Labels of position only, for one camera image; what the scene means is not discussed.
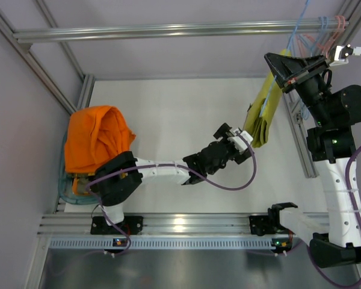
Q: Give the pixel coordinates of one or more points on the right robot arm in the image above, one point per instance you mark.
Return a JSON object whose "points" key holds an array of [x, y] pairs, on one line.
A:
{"points": [[332, 147]]}

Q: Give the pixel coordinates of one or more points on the top aluminium hanging rail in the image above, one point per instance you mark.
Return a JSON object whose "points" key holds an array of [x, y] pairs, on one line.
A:
{"points": [[169, 31]]}

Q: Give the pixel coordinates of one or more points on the pink spare hangers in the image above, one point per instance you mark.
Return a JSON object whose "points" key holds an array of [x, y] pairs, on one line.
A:
{"points": [[332, 34]]}

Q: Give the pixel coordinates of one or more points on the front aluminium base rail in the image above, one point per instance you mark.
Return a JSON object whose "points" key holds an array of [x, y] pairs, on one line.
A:
{"points": [[154, 224]]}

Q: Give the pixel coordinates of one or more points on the slotted grey cable duct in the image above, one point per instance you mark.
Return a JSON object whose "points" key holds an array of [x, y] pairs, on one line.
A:
{"points": [[278, 244]]}

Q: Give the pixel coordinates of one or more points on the yellow-green trousers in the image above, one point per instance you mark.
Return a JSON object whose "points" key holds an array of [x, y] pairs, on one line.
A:
{"points": [[261, 112]]}

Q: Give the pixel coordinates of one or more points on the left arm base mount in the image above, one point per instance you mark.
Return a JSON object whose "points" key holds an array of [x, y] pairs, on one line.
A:
{"points": [[131, 225]]}

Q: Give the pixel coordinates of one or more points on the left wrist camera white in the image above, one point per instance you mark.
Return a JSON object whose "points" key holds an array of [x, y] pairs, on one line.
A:
{"points": [[240, 139]]}

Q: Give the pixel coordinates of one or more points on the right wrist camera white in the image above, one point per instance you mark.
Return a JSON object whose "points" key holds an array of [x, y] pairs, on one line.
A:
{"points": [[339, 54]]}

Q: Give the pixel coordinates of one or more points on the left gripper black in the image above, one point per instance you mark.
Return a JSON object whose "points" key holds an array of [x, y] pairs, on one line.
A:
{"points": [[231, 144]]}

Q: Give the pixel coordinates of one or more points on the teal laundry basket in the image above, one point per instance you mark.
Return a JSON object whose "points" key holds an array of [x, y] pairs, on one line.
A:
{"points": [[65, 183]]}

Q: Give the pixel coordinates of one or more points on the orange garment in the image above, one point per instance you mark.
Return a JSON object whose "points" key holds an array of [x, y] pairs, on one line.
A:
{"points": [[95, 135]]}

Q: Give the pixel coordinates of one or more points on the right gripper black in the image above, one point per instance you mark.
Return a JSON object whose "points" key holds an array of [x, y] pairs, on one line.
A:
{"points": [[302, 75]]}

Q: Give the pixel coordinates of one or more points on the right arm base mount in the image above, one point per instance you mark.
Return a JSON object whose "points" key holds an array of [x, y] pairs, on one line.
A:
{"points": [[261, 225]]}

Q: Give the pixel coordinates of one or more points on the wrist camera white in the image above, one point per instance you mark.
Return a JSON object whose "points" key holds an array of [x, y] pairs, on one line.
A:
{"points": [[240, 139], [339, 54]]}

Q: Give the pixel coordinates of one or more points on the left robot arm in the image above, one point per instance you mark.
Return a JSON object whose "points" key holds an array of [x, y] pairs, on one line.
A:
{"points": [[118, 178]]}

